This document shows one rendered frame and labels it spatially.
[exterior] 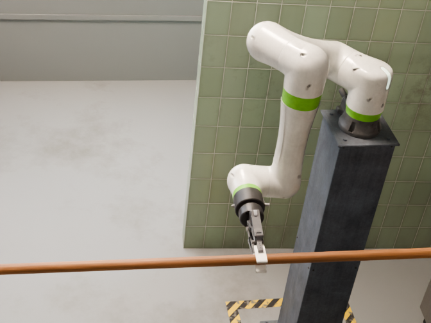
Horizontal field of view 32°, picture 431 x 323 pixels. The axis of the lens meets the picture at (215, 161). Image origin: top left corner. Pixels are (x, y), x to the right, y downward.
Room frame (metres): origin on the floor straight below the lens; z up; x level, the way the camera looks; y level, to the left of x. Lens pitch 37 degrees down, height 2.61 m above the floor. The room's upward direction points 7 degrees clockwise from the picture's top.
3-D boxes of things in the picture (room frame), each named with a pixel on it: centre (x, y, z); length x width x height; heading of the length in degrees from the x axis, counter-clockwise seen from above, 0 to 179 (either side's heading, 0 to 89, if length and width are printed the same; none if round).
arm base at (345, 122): (2.22, -0.47, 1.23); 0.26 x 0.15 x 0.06; 14
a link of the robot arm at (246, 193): (1.75, -0.12, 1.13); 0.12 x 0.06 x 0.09; 100
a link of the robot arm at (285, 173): (1.89, -0.23, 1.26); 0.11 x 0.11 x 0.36; 10
